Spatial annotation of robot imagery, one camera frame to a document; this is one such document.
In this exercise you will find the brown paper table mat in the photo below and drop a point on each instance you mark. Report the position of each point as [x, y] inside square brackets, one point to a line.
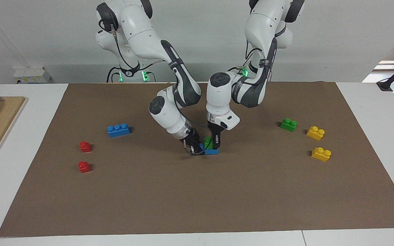
[200, 198]

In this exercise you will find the green two-stud toy brick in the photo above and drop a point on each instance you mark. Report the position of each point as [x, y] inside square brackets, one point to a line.
[288, 125]
[208, 143]

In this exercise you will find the blue three-stud toy brick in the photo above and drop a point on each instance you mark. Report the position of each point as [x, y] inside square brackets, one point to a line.
[118, 131]
[211, 151]

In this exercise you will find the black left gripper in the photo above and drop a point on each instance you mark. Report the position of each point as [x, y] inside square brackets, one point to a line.
[215, 129]

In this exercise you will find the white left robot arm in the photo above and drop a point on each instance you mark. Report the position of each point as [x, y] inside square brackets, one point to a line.
[262, 30]

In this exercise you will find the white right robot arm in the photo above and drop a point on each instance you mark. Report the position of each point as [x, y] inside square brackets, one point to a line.
[142, 37]

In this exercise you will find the white wall socket box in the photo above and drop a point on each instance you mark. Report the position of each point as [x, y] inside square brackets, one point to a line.
[33, 75]

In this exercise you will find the red one-stud toy brick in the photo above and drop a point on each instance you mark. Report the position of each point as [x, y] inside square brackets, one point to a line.
[84, 167]
[85, 147]

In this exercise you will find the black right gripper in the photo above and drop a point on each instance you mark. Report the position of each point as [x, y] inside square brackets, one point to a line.
[190, 138]

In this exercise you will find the yellow two-stud toy brick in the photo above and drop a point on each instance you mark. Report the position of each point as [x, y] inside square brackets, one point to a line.
[321, 154]
[315, 133]

